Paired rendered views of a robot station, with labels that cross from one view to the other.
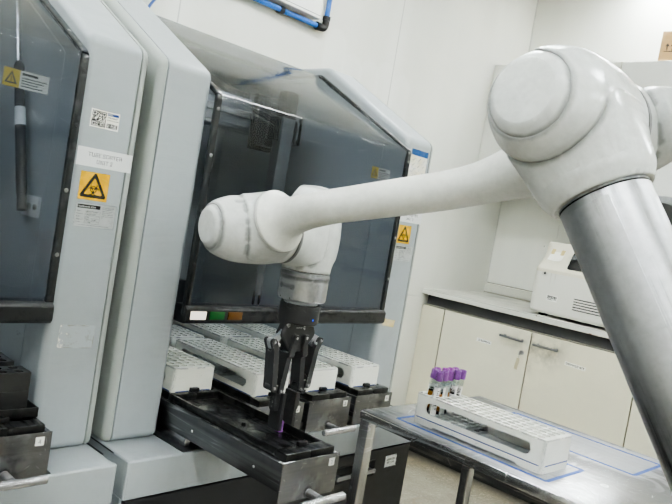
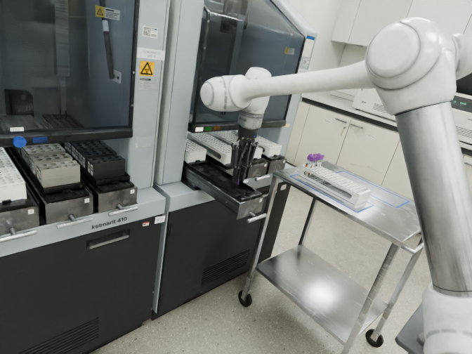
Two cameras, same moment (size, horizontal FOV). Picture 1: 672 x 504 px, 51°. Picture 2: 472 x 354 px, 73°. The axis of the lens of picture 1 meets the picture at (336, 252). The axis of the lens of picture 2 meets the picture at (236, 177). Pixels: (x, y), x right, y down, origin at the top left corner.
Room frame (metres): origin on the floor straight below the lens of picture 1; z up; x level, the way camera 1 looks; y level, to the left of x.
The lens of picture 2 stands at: (0.09, 0.07, 1.34)
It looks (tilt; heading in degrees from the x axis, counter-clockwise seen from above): 23 degrees down; 359
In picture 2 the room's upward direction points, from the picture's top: 12 degrees clockwise
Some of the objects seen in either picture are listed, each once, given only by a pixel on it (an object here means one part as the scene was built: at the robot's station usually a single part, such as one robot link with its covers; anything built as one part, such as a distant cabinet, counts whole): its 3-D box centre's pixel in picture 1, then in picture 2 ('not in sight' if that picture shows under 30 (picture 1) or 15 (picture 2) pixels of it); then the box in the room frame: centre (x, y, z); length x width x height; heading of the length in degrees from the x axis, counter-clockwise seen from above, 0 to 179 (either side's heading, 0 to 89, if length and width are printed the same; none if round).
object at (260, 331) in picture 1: (245, 333); not in sight; (2.00, 0.22, 0.83); 0.30 x 0.10 x 0.06; 47
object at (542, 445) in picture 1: (488, 427); (332, 183); (1.36, -0.35, 0.85); 0.30 x 0.10 x 0.06; 45
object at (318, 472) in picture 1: (198, 413); (199, 171); (1.37, 0.22, 0.78); 0.73 x 0.14 x 0.09; 47
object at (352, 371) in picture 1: (322, 362); (254, 142); (1.78, -0.01, 0.83); 0.30 x 0.10 x 0.06; 47
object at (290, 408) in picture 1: (289, 408); (241, 173); (1.29, 0.04, 0.84); 0.03 x 0.01 x 0.07; 47
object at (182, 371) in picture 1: (153, 362); (178, 145); (1.49, 0.35, 0.83); 0.30 x 0.10 x 0.06; 47
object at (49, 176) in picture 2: not in sight; (60, 175); (0.97, 0.60, 0.85); 0.12 x 0.02 x 0.06; 138
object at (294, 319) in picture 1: (296, 326); (246, 138); (1.28, 0.05, 1.00); 0.08 x 0.07 x 0.09; 137
